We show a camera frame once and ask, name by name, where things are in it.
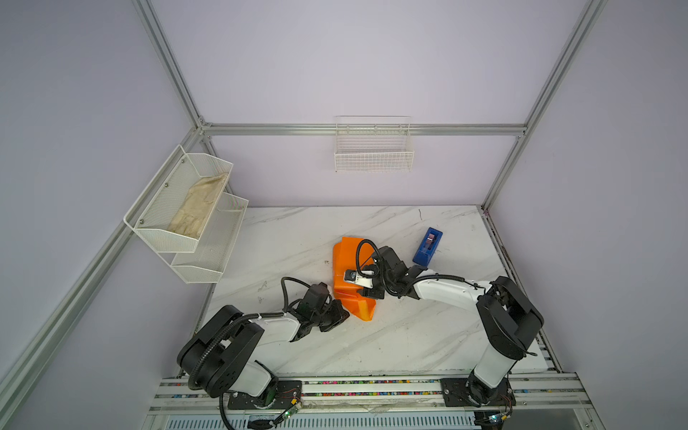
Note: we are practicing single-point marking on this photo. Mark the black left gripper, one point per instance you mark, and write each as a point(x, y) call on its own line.
point(339, 314)

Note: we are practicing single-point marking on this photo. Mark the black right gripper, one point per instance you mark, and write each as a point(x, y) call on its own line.
point(371, 294)

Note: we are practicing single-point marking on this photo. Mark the orange wrapping paper sheet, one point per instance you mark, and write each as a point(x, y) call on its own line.
point(344, 257)

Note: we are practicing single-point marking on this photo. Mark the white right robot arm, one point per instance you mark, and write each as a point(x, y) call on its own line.
point(509, 319)

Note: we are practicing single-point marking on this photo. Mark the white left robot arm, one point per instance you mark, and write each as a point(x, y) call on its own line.
point(220, 357)

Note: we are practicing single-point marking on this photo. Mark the blue tape dispenser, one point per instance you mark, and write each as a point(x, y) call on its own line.
point(424, 256)

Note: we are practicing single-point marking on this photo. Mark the white mesh lower shelf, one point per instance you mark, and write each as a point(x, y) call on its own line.
point(209, 261)

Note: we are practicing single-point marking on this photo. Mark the white mesh shelf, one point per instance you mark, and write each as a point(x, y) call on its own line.
point(150, 222)
point(209, 261)

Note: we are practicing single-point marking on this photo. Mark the beige cloth in shelf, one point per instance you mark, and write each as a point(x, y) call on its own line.
point(193, 215)

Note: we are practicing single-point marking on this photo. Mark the white mesh upper shelf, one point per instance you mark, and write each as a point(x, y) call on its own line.
point(150, 222)

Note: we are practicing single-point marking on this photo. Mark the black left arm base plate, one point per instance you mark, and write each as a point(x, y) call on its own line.
point(279, 395)

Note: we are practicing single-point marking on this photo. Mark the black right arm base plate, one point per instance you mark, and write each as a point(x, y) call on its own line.
point(470, 392)

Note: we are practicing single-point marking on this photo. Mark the white wire wall basket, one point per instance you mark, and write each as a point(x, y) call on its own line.
point(373, 144)

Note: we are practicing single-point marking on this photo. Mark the aluminium front rail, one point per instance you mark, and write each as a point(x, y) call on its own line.
point(543, 391)

